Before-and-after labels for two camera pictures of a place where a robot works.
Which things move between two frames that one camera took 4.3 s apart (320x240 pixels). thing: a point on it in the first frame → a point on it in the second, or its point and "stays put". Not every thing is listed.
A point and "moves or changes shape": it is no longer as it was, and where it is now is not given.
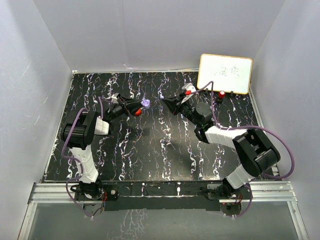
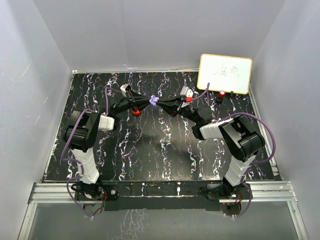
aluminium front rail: x=276 y=191 stays put
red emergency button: x=222 y=94 stays put
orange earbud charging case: x=138 y=112 stays put
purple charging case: x=145 y=102 moves or changes shape
